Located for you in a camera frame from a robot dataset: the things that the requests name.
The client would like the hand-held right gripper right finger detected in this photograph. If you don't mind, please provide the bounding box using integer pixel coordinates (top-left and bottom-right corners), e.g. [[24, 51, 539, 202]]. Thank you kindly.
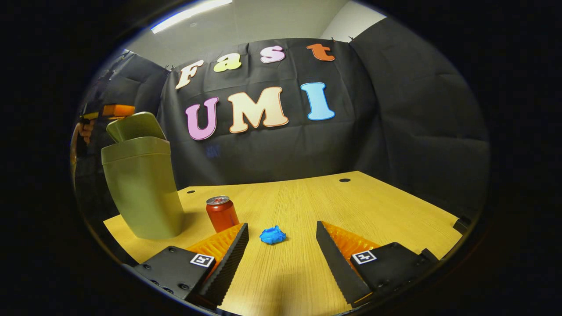
[[315, 220, 440, 308]]

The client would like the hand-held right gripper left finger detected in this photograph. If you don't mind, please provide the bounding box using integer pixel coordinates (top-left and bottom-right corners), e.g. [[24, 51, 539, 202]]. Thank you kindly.
[[133, 223, 250, 308]]

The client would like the red pop can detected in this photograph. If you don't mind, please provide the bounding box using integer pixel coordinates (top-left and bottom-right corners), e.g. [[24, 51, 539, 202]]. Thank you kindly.
[[206, 195, 240, 233]]

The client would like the blue paper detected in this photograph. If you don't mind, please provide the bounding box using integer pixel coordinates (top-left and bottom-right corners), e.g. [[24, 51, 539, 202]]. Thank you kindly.
[[259, 225, 287, 245]]

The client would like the green desktop garbage bin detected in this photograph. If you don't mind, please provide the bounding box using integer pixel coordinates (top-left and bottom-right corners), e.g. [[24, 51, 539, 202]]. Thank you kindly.
[[101, 111, 185, 240]]

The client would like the wooden desktop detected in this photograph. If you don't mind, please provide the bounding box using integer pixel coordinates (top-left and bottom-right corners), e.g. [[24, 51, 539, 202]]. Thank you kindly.
[[103, 171, 470, 316]]

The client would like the ceiling light panel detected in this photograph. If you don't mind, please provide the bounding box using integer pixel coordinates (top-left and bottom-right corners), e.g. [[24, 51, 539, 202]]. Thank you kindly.
[[151, 0, 233, 34]]

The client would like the black backdrop cloth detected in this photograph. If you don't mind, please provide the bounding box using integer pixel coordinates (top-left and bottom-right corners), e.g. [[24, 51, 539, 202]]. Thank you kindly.
[[70, 18, 491, 220]]

